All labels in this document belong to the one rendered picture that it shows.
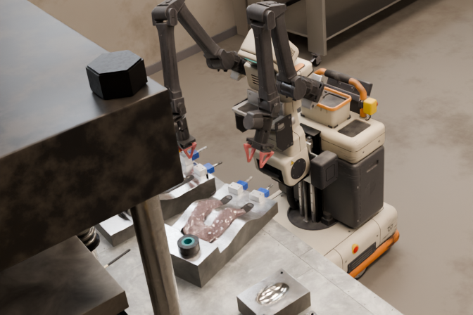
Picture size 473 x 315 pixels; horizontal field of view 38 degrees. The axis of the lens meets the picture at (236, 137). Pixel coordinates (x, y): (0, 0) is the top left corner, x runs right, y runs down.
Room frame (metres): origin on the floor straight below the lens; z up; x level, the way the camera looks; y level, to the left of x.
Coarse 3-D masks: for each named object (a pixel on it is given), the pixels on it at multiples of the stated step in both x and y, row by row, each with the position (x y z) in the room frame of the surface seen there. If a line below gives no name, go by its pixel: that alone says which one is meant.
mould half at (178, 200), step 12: (192, 168) 2.46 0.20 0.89; (192, 180) 2.37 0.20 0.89; (204, 180) 2.36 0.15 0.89; (180, 192) 2.30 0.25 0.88; (192, 192) 2.31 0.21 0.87; (204, 192) 2.34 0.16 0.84; (168, 204) 2.25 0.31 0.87; (180, 204) 2.28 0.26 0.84; (120, 216) 2.22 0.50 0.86; (168, 216) 2.25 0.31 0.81; (96, 228) 2.23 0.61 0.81; (108, 228) 2.15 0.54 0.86; (120, 228) 2.14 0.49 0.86; (132, 228) 2.16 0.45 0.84; (108, 240) 2.14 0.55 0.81; (120, 240) 2.13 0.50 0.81
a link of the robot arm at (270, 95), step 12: (252, 24) 2.36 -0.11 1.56; (264, 24) 2.32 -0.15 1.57; (264, 36) 2.33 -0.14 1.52; (264, 48) 2.33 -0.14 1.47; (264, 60) 2.33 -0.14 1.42; (264, 72) 2.33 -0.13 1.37; (264, 84) 2.34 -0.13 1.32; (264, 96) 2.34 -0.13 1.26; (276, 96) 2.34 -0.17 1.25; (264, 108) 2.34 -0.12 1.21
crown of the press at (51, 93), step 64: (0, 0) 1.62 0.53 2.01; (0, 64) 1.24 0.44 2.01; (64, 64) 1.21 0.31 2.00; (128, 64) 1.06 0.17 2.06; (0, 128) 0.98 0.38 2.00; (64, 128) 0.96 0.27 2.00; (128, 128) 1.01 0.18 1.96; (0, 192) 0.88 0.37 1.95; (64, 192) 0.93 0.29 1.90; (128, 192) 0.99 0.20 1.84; (0, 256) 0.86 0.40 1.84
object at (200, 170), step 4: (200, 164) 2.44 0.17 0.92; (208, 164) 2.46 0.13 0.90; (216, 164) 2.46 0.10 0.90; (196, 168) 2.42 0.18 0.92; (200, 168) 2.41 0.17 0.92; (204, 168) 2.41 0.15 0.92; (208, 168) 2.42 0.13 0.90; (212, 168) 2.43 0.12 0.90; (196, 172) 2.41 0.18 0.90; (200, 172) 2.39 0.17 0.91; (204, 172) 2.40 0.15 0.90; (208, 172) 2.42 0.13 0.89; (212, 172) 2.43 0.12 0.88; (200, 176) 2.39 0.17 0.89
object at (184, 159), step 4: (204, 148) 2.56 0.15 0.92; (180, 152) 2.53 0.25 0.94; (188, 152) 2.54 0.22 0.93; (196, 152) 2.53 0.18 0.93; (200, 152) 2.55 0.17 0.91; (180, 156) 2.51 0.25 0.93; (184, 156) 2.49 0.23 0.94; (192, 156) 2.51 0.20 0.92; (196, 156) 2.52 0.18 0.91; (184, 160) 2.48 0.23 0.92; (188, 160) 2.49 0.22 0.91; (192, 160) 2.50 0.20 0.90; (184, 164) 2.49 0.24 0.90; (188, 164) 2.49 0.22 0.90
